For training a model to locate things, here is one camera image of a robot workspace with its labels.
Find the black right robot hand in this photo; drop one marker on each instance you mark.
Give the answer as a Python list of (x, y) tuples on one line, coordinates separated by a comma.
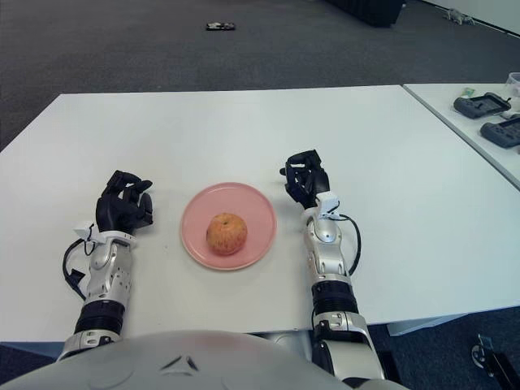
[(317, 183)]

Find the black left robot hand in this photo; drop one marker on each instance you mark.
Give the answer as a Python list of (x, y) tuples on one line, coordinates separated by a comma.
[(115, 209)]

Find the red yellow apple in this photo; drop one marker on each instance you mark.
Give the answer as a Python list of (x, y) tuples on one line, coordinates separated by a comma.
[(226, 233)]

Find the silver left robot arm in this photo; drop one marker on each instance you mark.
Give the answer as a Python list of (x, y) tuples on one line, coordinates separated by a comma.
[(105, 280)]

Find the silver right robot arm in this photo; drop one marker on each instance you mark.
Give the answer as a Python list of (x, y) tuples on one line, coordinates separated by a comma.
[(329, 264)]

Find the pink round plate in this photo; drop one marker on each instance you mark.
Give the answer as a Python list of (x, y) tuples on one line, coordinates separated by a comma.
[(252, 203)]

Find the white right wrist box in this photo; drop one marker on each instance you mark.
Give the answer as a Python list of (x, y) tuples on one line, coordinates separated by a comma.
[(327, 205)]

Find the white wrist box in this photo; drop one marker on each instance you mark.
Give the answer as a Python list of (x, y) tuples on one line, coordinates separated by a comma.
[(84, 230), (327, 205)]

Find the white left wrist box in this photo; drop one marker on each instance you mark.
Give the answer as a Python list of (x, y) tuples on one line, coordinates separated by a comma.
[(84, 230)]

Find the grey robot torso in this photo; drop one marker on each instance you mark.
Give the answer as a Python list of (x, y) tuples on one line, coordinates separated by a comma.
[(122, 365)]

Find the black crate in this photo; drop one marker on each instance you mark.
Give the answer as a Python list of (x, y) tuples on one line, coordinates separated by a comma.
[(365, 12)]

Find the green packet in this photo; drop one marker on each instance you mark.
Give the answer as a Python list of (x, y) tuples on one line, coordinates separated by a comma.
[(469, 92)]

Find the black handheld controller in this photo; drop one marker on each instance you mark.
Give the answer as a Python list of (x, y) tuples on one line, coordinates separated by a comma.
[(503, 132), (479, 105)]

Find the small dark floor object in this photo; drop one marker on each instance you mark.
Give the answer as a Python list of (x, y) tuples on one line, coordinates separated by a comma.
[(221, 27)]

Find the grey toy figure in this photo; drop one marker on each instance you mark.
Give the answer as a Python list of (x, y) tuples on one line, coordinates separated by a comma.
[(459, 16)]

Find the clear plastic cup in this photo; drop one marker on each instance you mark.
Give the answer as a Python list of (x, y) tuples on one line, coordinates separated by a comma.
[(515, 85)]

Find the black metal caster frame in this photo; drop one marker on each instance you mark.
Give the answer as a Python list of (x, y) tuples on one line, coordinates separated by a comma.
[(493, 359)]

